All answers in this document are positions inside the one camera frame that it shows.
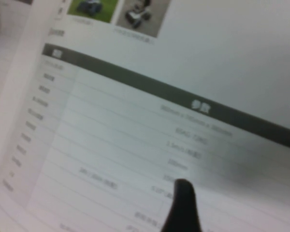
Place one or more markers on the white product brochure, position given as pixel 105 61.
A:
pixel 125 125

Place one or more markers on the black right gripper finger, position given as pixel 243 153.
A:
pixel 183 210

